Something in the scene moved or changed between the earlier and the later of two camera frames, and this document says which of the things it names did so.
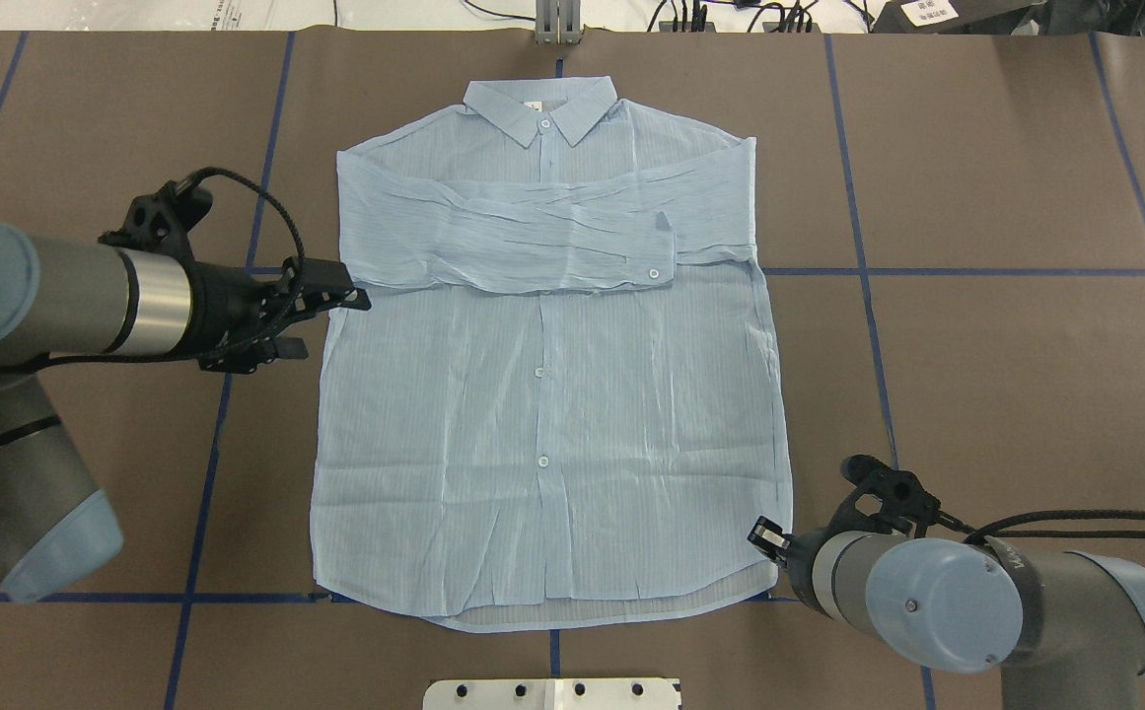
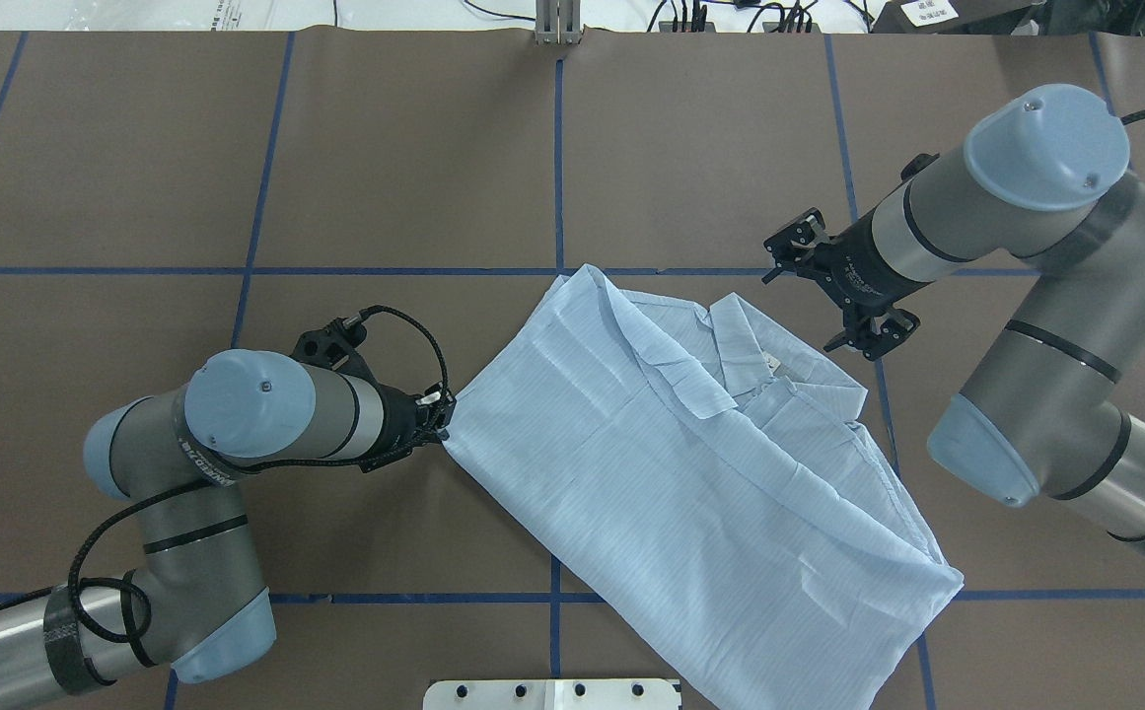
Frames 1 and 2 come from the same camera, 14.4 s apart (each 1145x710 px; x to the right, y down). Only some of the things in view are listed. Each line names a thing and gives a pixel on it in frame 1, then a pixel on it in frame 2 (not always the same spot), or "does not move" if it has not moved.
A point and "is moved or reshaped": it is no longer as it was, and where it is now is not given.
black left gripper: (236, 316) -> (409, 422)
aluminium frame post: (558, 22) does not move
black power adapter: (952, 17) does not move
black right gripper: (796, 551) -> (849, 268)
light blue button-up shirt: (559, 408) is moved or reshaped
